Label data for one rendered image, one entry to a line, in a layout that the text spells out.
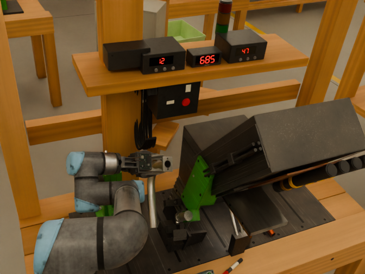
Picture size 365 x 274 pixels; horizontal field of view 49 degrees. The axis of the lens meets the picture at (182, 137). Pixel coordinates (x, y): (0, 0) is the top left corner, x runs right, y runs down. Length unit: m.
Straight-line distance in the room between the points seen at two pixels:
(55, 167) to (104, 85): 2.10
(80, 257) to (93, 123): 0.87
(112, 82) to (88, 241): 0.63
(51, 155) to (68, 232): 2.63
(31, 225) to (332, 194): 1.39
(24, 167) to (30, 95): 2.71
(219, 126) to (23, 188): 0.83
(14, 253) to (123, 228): 2.00
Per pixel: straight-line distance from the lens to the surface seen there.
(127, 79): 1.38
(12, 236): 2.96
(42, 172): 3.36
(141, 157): 1.34
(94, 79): 1.38
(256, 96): 1.96
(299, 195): 1.99
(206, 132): 1.66
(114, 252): 0.89
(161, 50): 1.41
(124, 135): 1.64
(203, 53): 1.48
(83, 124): 1.67
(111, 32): 1.41
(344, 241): 1.88
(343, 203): 2.08
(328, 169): 1.21
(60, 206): 1.85
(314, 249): 1.80
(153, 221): 1.55
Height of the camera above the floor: 2.21
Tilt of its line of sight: 37 degrees down
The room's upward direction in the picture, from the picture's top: 6 degrees clockwise
